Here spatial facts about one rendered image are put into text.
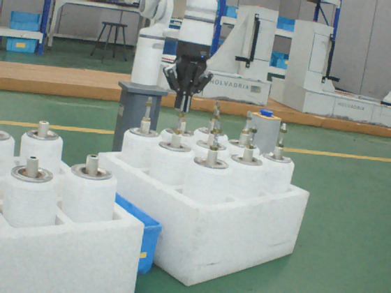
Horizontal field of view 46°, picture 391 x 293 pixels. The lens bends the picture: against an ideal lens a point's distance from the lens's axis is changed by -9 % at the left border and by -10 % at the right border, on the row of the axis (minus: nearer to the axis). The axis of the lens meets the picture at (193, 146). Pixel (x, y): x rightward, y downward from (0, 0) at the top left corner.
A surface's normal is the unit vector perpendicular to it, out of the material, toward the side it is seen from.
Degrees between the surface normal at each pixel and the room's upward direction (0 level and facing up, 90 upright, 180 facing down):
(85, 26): 90
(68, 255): 90
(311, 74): 90
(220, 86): 90
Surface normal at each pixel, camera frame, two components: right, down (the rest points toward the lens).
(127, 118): -0.42, 0.07
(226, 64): 0.34, 0.28
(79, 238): 0.62, 0.29
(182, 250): -0.72, 0.03
